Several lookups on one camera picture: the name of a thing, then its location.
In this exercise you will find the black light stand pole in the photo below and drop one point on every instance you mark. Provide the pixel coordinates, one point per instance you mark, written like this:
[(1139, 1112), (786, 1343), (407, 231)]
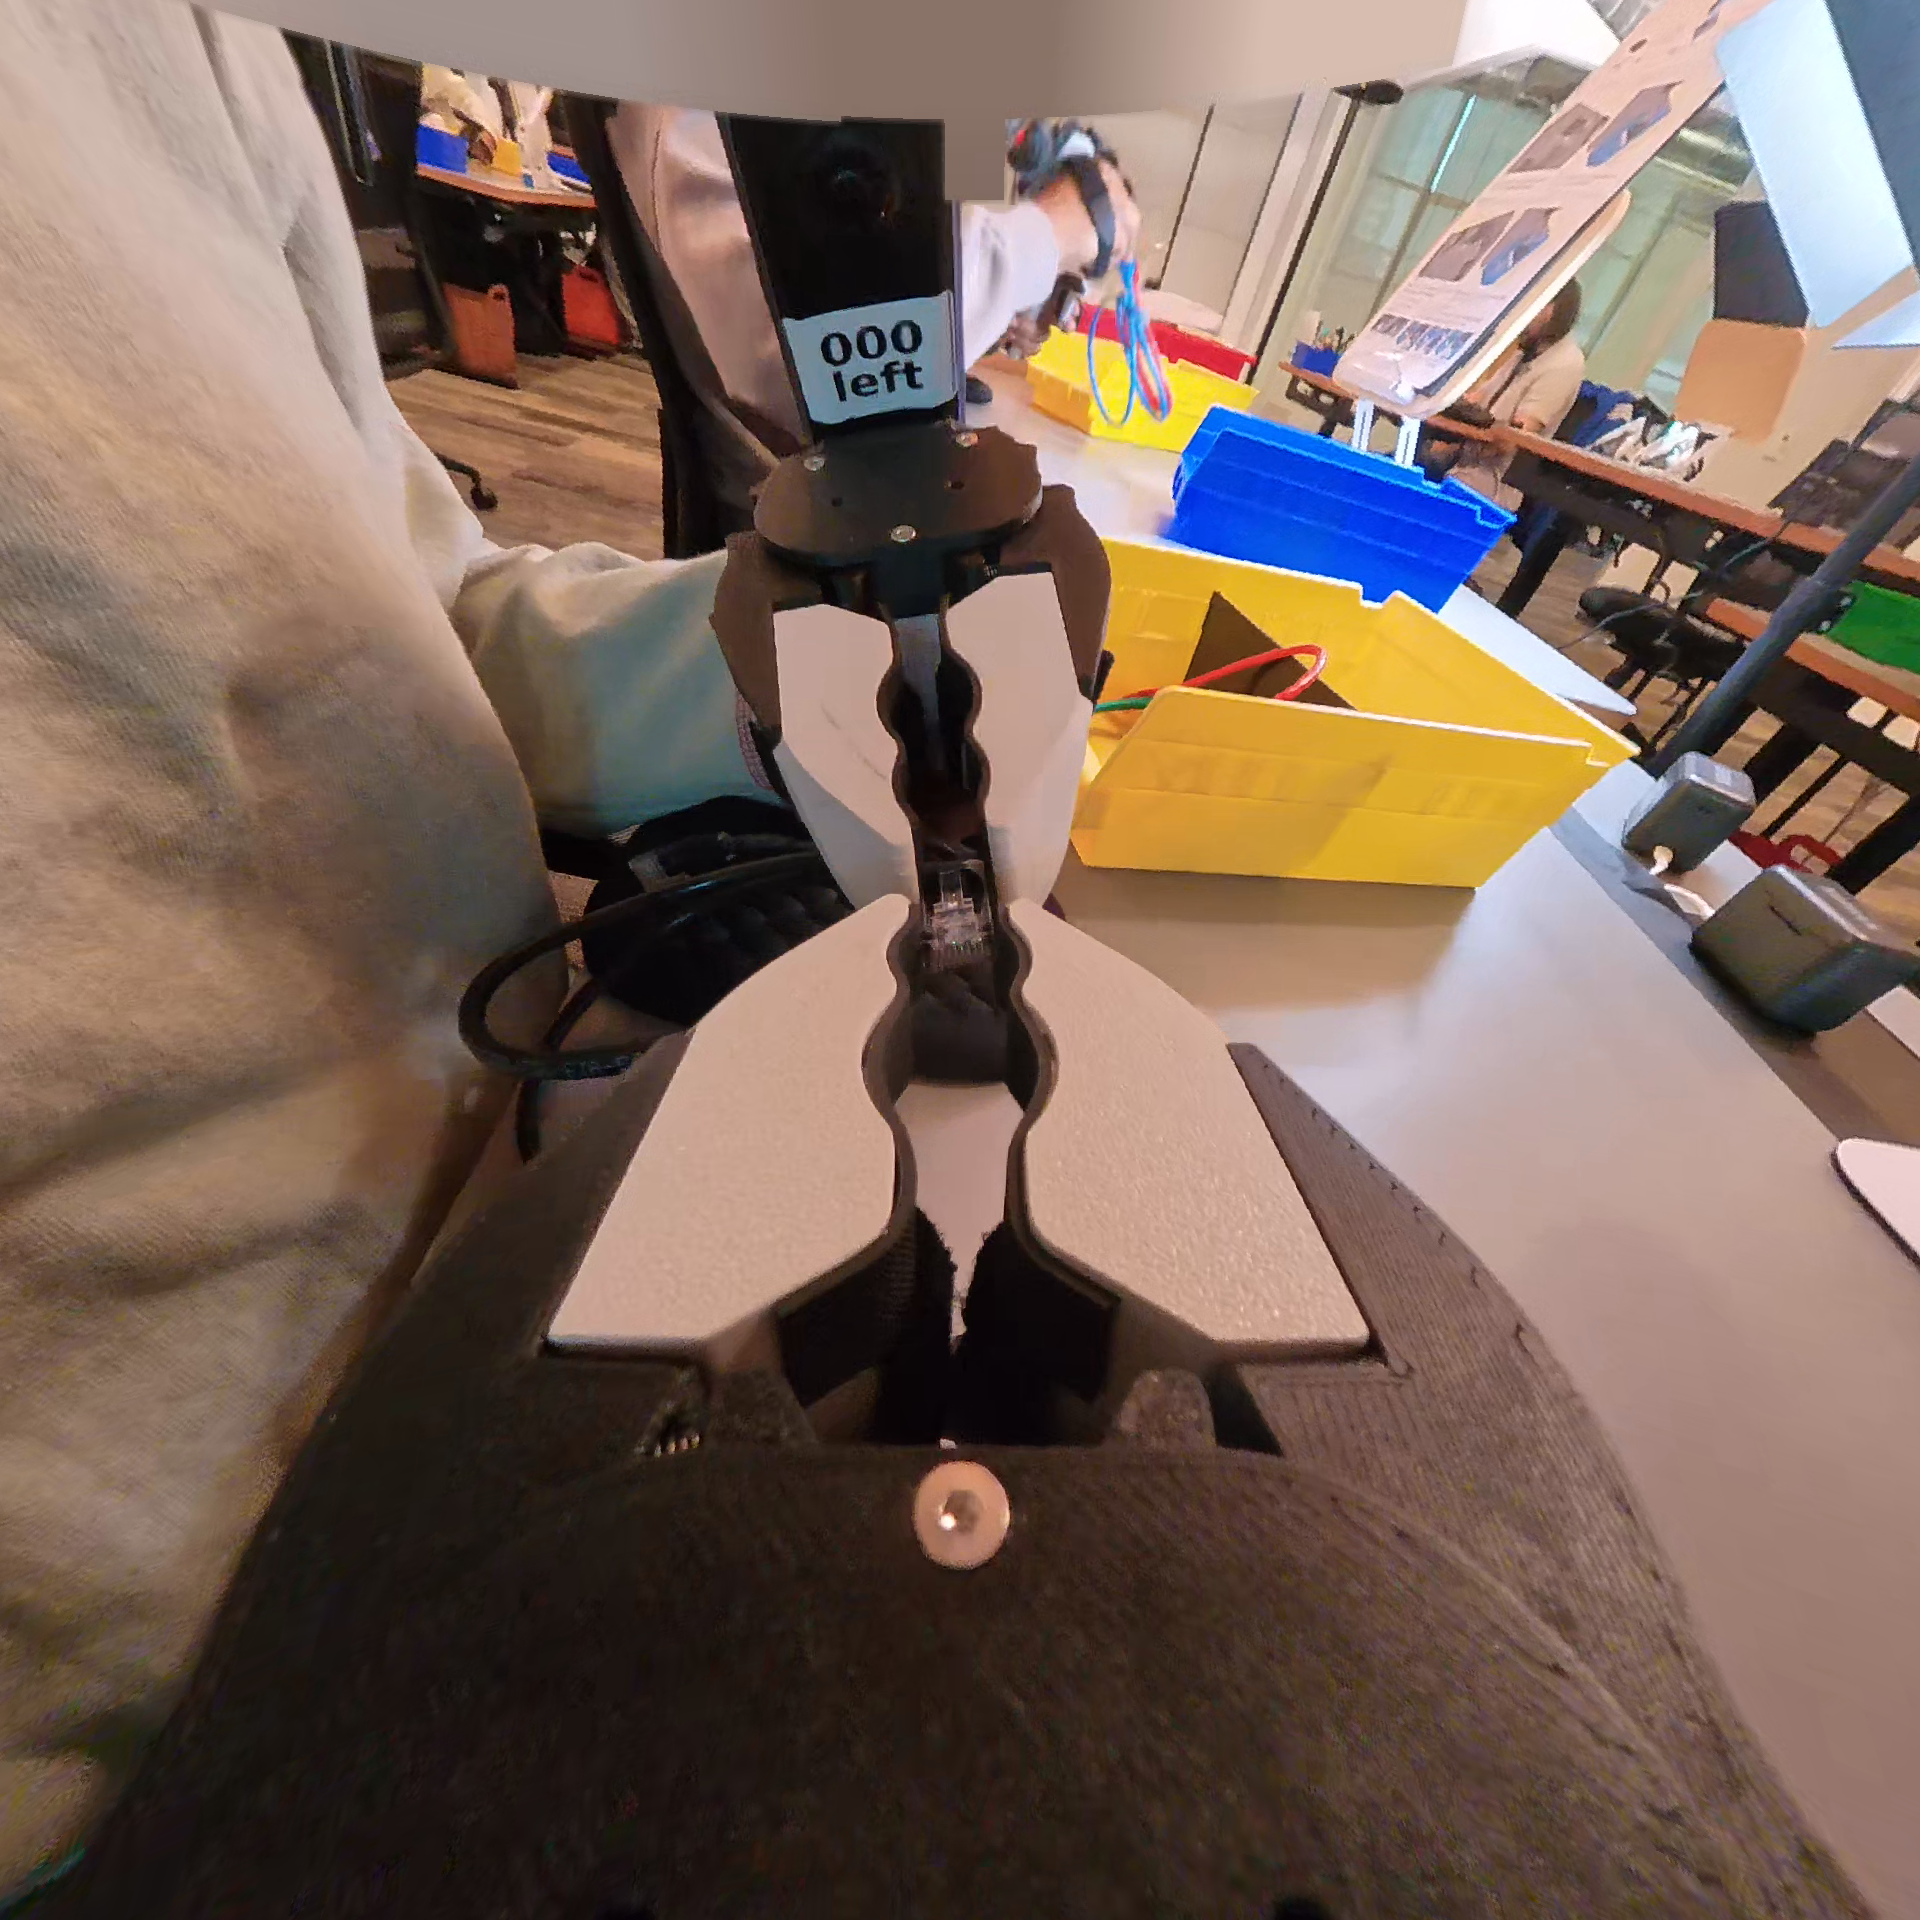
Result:
[(1784, 631)]

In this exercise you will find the person's left forearm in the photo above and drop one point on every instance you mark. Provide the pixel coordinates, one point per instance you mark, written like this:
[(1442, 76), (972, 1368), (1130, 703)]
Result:
[(614, 689)]

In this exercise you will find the black padded wrist rest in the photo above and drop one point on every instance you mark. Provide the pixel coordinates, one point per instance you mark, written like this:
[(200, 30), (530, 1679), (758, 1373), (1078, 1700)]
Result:
[(721, 947)]

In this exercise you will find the green box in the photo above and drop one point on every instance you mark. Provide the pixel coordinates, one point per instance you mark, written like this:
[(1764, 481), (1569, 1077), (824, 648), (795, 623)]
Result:
[(1883, 623)]

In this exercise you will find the blue plastic bin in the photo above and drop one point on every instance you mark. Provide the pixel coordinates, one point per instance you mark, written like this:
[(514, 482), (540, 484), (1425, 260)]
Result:
[(1320, 510)]

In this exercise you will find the white document stand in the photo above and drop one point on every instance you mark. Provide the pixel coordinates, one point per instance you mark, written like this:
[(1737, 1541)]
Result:
[(1885, 1194)]

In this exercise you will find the person's cream clothing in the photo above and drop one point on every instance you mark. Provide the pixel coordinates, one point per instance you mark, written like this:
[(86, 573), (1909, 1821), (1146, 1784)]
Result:
[(196, 752)]

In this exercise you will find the LED light panel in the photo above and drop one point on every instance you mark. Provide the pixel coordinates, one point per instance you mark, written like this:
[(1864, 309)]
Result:
[(1830, 152)]

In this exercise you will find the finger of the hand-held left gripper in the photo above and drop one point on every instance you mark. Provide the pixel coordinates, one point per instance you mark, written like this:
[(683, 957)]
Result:
[(1034, 722), (833, 722)]

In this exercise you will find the grey desk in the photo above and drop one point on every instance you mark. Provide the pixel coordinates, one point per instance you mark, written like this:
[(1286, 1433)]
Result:
[(1500, 1127)]

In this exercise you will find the black pole clamp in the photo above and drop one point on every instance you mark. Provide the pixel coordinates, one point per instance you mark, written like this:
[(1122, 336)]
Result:
[(1688, 810)]

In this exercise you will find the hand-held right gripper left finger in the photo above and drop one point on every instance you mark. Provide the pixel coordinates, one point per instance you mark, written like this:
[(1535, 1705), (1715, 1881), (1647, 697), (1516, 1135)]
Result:
[(721, 1170)]

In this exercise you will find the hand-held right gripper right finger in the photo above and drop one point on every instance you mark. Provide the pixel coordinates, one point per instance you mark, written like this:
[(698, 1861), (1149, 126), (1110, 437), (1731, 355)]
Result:
[(1186, 1186)]

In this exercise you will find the black floor lamp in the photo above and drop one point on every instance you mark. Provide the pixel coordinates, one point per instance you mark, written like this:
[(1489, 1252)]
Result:
[(1344, 181)]

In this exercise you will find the red crate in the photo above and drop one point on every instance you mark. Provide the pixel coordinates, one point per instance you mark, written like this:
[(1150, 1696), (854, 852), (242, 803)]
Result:
[(1784, 850)]

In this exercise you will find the black bin divider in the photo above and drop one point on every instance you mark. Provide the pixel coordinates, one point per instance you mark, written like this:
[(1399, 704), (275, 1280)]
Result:
[(1245, 661)]

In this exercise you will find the dark grey box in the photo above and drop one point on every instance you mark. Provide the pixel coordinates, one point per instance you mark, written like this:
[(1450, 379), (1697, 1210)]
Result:
[(1799, 947)]

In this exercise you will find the black office chair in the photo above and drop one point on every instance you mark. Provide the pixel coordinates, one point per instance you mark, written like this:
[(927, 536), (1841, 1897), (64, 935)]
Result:
[(674, 377)]

